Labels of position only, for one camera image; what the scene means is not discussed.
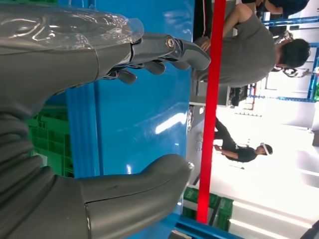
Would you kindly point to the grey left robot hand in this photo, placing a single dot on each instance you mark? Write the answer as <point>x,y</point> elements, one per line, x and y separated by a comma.
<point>50,59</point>

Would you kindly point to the green plastic crate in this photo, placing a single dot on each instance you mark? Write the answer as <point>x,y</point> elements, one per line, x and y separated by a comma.
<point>54,142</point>

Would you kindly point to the red barrier tape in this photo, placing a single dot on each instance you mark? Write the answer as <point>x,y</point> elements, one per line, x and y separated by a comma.
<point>212,99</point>

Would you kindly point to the seated person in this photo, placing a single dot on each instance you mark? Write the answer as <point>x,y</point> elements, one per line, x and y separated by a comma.
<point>249,56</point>

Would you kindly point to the person wearing white headset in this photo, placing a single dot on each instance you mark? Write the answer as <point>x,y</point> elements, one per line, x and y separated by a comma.
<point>244,154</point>

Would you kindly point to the stacked green plastic crates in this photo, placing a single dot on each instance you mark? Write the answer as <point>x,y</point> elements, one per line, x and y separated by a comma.
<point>224,214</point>

